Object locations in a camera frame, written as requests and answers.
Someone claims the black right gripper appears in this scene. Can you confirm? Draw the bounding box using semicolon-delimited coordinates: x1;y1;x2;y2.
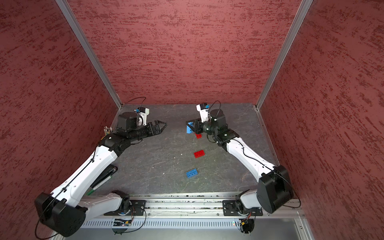
186;117;218;135

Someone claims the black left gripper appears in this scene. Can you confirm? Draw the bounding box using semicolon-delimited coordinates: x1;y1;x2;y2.
128;120;167;142

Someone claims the blue lego brick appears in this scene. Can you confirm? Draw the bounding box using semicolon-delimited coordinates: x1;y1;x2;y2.
186;168;199;179
187;126;193;134

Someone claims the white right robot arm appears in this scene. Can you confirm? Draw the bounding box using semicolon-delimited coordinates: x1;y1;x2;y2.
186;104;294;215

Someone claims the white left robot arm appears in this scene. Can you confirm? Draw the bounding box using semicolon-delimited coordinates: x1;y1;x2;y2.
35;111;167;237

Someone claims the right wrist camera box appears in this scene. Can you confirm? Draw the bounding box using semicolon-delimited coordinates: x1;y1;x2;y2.
196;103;210;123

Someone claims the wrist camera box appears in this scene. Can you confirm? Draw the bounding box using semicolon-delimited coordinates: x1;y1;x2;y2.
135;107;150;126
196;103;210;123

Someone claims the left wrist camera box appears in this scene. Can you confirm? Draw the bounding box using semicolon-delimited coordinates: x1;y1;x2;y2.
135;107;150;126

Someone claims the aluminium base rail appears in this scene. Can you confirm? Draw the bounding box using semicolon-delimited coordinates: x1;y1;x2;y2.
80;191;305;219

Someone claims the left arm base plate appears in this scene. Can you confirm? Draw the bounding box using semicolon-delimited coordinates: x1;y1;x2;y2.
104;200;147;217

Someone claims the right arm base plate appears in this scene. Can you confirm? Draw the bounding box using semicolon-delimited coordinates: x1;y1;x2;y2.
222;200;263;217

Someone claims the aluminium corner post left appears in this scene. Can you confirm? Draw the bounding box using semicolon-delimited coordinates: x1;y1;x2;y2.
55;0;123;110

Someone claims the aluminium corner post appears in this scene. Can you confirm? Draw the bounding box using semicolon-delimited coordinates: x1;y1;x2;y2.
256;0;313;112
55;0;123;110

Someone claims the perforated cable tray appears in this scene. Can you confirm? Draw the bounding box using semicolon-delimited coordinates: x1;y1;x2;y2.
82;219;241;231

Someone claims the aluminium corner post right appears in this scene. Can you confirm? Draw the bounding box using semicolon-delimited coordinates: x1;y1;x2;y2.
256;0;313;112

